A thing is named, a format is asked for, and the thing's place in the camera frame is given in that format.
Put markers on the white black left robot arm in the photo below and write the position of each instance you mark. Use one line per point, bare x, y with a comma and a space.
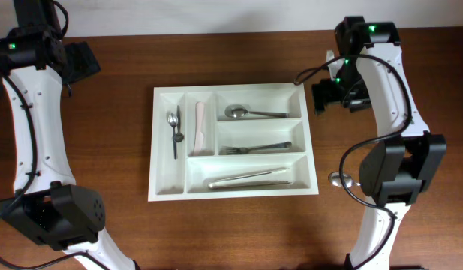
48, 207

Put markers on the large steel spoon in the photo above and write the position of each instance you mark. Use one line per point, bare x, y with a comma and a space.
236, 111

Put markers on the small steel teaspoon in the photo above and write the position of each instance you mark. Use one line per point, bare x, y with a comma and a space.
173, 122

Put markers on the steel tongs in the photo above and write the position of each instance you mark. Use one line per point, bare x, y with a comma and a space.
252, 179

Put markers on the white plastic cutlery tray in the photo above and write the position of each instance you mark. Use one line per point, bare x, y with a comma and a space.
230, 141

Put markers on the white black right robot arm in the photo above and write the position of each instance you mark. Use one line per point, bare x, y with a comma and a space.
368, 73

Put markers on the pink plastic knife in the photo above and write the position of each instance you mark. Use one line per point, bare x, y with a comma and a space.
199, 135

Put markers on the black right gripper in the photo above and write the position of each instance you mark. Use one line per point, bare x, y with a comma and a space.
319, 96

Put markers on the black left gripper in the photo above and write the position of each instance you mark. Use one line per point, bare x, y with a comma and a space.
95, 69

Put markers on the thin steel fork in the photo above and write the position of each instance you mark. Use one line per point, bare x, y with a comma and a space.
247, 150

